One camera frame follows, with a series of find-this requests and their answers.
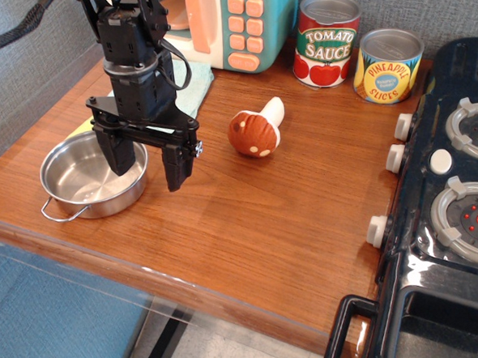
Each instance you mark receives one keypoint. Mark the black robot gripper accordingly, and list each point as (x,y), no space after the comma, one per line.
(142,109)

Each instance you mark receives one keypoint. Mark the brown plush toy mushroom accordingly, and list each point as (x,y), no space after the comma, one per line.
(257,134)

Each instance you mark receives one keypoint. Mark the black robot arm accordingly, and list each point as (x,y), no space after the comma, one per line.
(129,30)

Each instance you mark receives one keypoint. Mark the small steel pot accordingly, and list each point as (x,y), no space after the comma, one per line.
(80,183)

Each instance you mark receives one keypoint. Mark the light blue folded cloth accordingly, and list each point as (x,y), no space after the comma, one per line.
(190,98)

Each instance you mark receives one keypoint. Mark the teal toy microwave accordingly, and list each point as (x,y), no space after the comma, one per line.
(238,35)

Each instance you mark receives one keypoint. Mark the tomato sauce can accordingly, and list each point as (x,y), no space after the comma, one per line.
(325,37)

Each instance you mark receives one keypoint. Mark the white stove knob bottom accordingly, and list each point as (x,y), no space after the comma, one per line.
(376,230)

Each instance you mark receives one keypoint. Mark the white stove knob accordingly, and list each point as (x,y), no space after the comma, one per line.
(395,158)
(402,126)
(376,230)

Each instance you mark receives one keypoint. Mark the white stove knob middle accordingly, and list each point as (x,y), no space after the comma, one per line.
(395,158)

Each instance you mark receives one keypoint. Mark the white stove knob top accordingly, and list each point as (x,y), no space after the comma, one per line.
(402,126)

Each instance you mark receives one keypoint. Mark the pineapple slices can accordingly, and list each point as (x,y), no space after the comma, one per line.
(387,65)

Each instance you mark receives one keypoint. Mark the black toy stove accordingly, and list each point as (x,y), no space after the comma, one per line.
(427,303)

